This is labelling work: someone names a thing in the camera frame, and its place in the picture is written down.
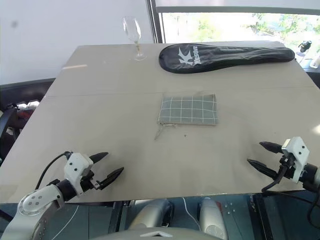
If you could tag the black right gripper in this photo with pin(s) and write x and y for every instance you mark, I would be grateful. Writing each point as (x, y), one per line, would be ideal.
(286, 170)

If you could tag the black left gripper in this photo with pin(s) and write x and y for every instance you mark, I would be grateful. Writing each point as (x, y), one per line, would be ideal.
(87, 181)

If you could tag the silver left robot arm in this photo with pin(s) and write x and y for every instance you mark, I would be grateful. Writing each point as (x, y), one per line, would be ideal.
(32, 203)

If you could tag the green checked zipper pouch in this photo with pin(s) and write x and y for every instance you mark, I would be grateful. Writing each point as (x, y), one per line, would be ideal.
(187, 110)

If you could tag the silver robot left leg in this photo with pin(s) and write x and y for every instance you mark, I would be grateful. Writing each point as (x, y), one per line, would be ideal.
(150, 212)

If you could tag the silver robot leg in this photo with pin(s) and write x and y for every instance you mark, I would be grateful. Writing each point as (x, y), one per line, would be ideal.
(150, 212)
(212, 215)

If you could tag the silver robot right leg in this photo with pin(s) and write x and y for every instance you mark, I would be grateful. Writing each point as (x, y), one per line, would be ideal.
(212, 215)

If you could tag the silver robot torso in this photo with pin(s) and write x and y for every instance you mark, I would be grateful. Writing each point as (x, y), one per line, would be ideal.
(155, 234)

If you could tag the clutter pile on sofa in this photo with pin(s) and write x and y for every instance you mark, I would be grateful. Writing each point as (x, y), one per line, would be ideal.
(28, 106)

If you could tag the black racket cover bag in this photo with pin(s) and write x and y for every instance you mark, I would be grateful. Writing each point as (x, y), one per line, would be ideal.
(225, 57)

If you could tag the black sofa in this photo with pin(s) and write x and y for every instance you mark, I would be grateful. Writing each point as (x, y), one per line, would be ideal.
(22, 92)

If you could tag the small black device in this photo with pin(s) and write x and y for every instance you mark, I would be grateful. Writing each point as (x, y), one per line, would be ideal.
(305, 46)

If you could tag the clear wine glass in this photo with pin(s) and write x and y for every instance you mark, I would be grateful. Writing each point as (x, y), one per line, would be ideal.
(131, 28)

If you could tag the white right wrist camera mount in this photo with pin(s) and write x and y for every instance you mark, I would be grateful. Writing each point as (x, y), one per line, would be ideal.
(297, 152)

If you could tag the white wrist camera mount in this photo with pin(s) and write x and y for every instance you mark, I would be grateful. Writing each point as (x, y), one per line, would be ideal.
(75, 167)
(297, 152)

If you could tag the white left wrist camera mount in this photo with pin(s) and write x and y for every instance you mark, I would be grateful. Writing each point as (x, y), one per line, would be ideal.
(75, 167)

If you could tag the black table frame bar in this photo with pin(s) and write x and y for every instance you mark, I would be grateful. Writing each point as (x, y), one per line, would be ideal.
(258, 217)

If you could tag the dark window frame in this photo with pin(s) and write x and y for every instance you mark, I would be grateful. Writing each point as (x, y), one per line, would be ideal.
(155, 22)

